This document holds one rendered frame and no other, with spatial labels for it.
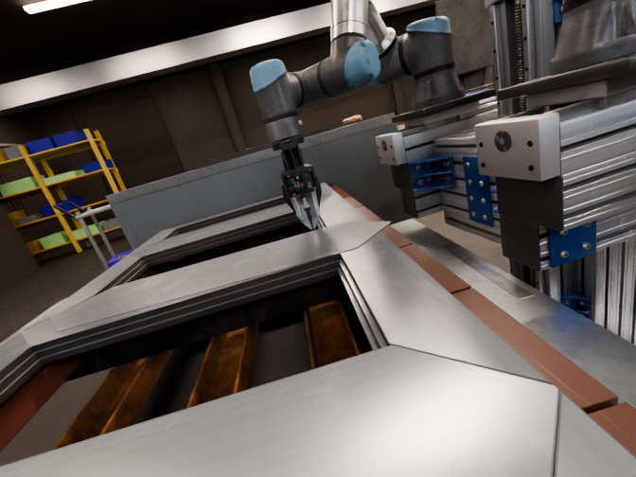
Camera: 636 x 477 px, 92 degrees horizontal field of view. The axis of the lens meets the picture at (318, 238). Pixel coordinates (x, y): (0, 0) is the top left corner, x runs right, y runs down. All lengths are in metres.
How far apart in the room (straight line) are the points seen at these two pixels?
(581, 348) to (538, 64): 0.59
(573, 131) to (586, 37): 0.15
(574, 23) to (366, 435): 0.63
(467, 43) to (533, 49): 5.26
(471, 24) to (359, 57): 5.60
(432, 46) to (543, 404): 0.93
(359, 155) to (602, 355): 1.13
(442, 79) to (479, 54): 5.18
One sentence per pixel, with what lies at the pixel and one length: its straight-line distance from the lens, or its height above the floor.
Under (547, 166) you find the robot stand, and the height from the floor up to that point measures 0.92.
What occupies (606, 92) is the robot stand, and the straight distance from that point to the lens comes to 0.62.
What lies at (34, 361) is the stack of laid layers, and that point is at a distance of 0.74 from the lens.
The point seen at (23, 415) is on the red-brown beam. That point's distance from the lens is 0.73.
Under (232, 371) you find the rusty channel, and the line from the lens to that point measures 0.66.
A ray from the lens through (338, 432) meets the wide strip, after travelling 0.27.
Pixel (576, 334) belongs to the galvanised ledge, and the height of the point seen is 0.68.
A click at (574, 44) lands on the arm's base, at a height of 1.07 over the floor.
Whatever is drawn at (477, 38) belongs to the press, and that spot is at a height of 1.75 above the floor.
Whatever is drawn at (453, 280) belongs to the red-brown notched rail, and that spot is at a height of 0.83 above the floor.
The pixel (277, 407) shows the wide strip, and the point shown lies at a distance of 0.30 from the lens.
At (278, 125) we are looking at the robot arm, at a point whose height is 1.09.
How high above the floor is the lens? 1.05
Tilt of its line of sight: 18 degrees down
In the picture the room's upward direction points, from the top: 16 degrees counter-clockwise
